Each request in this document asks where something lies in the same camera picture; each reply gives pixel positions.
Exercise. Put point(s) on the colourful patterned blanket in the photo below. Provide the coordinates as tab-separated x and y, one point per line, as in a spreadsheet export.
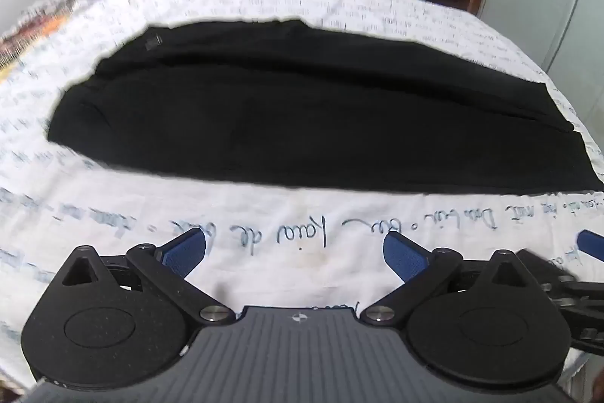
33	30

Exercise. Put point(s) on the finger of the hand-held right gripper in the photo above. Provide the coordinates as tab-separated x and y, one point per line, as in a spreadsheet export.
591	243
552	278

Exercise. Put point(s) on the black pants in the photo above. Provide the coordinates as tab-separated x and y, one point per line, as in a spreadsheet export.
302	115

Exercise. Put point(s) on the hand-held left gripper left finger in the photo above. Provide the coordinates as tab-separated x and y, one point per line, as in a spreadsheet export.
185	250

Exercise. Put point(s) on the white printed bed sheet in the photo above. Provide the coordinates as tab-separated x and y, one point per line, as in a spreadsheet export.
292	219

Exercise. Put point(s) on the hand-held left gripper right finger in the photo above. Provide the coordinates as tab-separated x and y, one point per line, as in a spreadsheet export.
404	259

